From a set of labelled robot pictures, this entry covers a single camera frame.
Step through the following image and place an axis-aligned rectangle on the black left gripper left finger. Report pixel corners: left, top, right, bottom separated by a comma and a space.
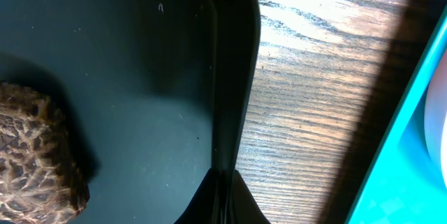
175, 169, 222, 224

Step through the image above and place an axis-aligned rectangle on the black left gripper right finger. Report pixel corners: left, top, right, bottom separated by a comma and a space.
226, 170, 270, 224

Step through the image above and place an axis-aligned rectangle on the brown shiitake mushroom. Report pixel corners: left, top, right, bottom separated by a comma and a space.
1, 82, 89, 224

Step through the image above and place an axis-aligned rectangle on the large pink plate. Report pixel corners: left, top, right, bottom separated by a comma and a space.
424, 52, 446, 188

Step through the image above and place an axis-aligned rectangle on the black plastic tray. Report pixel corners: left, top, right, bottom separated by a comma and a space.
1, 0, 261, 223

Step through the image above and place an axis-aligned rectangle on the teal serving tray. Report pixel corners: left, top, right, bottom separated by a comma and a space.
346, 12, 446, 223

